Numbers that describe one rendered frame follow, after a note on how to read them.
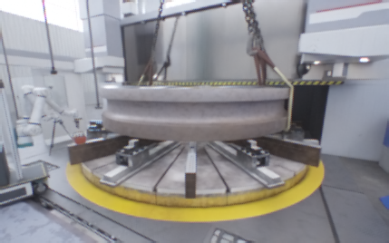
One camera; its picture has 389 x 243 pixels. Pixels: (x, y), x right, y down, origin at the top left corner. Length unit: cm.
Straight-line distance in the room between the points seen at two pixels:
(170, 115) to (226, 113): 96
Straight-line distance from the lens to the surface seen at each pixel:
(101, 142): 410
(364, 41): 372
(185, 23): 659
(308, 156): 397
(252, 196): 310
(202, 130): 292
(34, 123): 354
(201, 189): 272
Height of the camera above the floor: 178
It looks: 12 degrees down
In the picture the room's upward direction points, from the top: straight up
